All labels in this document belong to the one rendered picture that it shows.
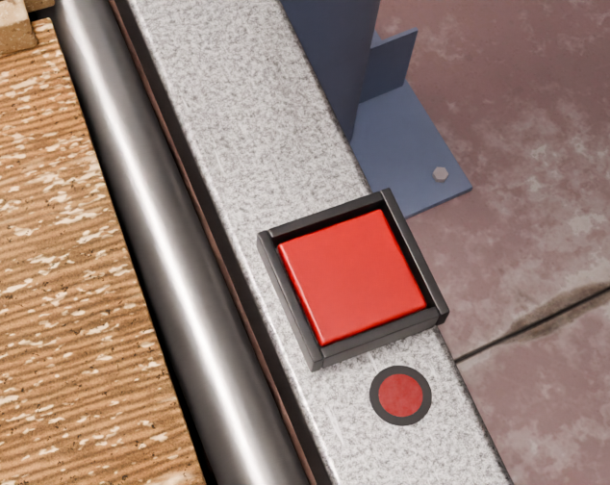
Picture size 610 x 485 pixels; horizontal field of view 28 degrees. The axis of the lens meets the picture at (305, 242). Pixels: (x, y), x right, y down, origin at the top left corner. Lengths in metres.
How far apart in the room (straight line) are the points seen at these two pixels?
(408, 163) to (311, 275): 1.10
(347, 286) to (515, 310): 1.05
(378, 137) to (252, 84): 1.05
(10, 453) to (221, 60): 0.25
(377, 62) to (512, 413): 0.51
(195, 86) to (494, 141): 1.12
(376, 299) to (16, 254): 0.18
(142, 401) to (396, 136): 1.18
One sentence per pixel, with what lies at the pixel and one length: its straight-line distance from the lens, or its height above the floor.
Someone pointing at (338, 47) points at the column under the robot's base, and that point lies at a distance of 1.40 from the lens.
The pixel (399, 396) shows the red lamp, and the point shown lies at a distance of 0.61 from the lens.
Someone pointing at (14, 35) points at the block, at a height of 0.95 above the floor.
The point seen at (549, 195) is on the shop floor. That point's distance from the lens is 1.74.
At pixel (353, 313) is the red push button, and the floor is 0.93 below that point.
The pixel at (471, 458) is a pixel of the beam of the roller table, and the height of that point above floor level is 0.91.
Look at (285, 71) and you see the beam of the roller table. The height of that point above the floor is 0.92.
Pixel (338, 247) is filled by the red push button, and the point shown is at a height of 0.93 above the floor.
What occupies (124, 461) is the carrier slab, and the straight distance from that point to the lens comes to 0.58.
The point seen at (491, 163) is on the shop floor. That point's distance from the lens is 1.75.
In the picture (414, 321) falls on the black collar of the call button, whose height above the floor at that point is 0.93.
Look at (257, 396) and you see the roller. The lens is 0.61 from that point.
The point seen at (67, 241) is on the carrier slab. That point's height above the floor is 0.94.
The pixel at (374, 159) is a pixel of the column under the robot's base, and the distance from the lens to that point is 1.71.
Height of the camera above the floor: 1.49
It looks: 65 degrees down
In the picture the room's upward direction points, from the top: 10 degrees clockwise
